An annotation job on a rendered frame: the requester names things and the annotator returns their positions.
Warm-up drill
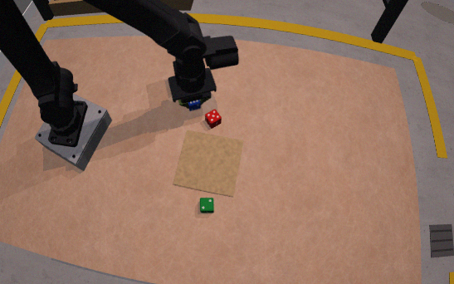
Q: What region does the blue die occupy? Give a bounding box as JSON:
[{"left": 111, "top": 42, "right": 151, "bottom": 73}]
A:
[{"left": 188, "top": 100, "right": 201, "bottom": 111}]

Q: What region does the green die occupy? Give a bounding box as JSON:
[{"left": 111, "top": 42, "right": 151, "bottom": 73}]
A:
[{"left": 200, "top": 198, "right": 214, "bottom": 213}]

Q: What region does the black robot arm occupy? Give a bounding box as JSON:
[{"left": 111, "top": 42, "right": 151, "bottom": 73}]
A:
[{"left": 0, "top": 0, "right": 239, "bottom": 147}]

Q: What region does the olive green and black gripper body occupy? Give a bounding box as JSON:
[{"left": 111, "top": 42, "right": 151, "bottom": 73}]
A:
[{"left": 168, "top": 68, "right": 217, "bottom": 104}]

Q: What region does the red die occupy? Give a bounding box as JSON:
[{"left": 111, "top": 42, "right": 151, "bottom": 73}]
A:
[{"left": 205, "top": 110, "right": 222, "bottom": 129}]

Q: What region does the tan flat mat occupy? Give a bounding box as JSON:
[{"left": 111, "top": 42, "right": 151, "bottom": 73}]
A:
[{"left": 173, "top": 130, "right": 244, "bottom": 197}]

